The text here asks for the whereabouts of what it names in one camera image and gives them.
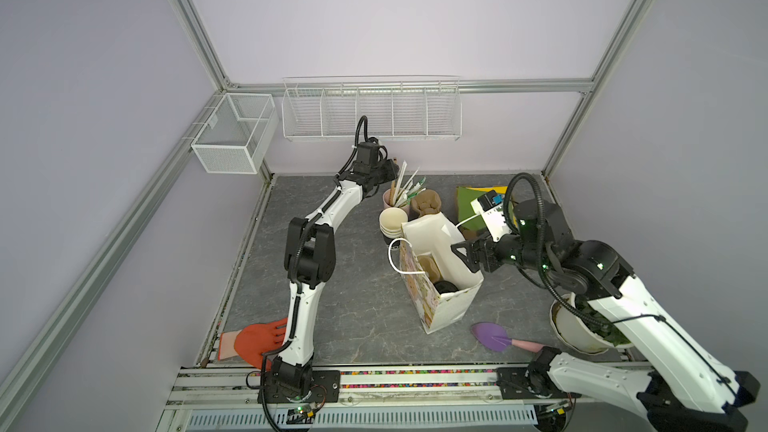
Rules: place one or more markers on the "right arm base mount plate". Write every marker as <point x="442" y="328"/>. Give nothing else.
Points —
<point x="516" y="384"/>

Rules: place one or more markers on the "cartoon animal paper gift bag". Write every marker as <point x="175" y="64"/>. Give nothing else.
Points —
<point x="433" y="235"/>

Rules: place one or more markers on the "black plastic cup lid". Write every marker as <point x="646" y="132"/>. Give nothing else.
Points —
<point x="445" y="287"/>

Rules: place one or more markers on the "wooden stir sticks bundle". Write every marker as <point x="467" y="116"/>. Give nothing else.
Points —
<point x="404" y="184"/>

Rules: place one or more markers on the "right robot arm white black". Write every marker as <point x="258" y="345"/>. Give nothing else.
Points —
<point x="684" y="388"/>

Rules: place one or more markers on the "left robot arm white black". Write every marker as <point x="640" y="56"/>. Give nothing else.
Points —
<point x="310" y="261"/>

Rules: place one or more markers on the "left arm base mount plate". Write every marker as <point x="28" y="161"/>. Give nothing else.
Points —
<point x="312" y="387"/>

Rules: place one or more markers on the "brown pulp cup carrier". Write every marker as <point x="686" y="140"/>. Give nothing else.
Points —
<point x="430" y="267"/>

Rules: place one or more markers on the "stack of paper coffee cups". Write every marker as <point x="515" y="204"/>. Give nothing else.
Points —
<point x="391" y="221"/>

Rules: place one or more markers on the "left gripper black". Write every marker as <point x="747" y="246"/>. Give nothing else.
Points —
<point x="392" y="172"/>

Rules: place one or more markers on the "small white mesh basket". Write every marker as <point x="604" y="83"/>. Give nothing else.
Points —
<point x="235" y="137"/>

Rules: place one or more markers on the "purple pink garden trowel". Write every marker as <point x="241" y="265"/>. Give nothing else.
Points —
<point x="494" y="337"/>

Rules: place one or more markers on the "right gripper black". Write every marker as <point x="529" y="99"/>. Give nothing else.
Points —
<point x="487" y="245"/>

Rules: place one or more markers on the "pink utensil holder cup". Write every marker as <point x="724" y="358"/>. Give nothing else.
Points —
<point x="400" y="201"/>

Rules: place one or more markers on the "red rubber glove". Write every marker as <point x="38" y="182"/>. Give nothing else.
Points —
<point x="252" y="342"/>

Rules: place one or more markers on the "potted green plant white pot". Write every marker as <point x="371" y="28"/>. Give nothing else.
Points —
<point x="574" y="333"/>

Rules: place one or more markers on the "stack of pulp cup carriers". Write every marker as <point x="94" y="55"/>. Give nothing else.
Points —
<point x="426" y="202"/>

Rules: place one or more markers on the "long white wire shelf basket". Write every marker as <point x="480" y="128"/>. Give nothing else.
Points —
<point x="405" y="107"/>

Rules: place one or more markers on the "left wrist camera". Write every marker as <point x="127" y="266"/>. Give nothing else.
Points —
<point x="370" y="151"/>

